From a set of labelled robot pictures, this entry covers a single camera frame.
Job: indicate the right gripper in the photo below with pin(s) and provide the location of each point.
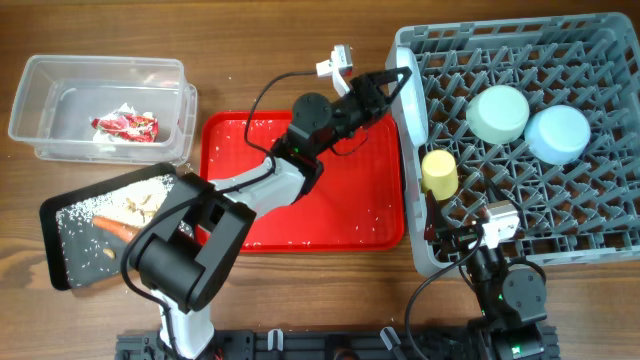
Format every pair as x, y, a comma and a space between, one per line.
458, 235

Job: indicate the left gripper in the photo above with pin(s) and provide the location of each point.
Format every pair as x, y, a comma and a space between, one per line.
370, 95

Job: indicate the yellow cup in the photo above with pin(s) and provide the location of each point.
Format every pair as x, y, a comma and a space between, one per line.
439, 174

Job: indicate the green bowl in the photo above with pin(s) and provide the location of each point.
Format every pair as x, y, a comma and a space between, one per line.
498, 115

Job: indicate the light blue bowl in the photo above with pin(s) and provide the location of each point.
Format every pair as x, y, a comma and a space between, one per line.
557, 135

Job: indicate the red snack wrapper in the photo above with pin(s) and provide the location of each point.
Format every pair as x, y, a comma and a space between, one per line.
129, 127

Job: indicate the orange carrot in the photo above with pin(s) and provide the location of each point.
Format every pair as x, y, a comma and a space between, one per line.
124, 232

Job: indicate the light blue plate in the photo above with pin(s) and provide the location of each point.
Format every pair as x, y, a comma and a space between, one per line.
412, 98

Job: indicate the white tissue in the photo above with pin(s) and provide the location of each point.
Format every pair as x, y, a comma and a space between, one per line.
100, 136

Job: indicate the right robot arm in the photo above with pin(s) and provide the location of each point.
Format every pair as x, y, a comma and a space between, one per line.
511, 293

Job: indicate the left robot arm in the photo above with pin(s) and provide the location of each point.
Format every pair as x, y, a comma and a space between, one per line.
183, 256

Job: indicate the grey dishwasher rack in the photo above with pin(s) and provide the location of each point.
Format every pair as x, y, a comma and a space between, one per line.
583, 212

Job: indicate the black waste tray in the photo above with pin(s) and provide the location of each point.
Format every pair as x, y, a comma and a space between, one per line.
79, 253

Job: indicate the red plastic tray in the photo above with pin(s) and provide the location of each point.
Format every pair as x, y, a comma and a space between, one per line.
356, 205

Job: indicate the clear plastic bin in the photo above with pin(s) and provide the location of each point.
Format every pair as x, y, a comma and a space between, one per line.
59, 95

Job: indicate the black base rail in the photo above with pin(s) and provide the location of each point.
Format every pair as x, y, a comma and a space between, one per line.
330, 345

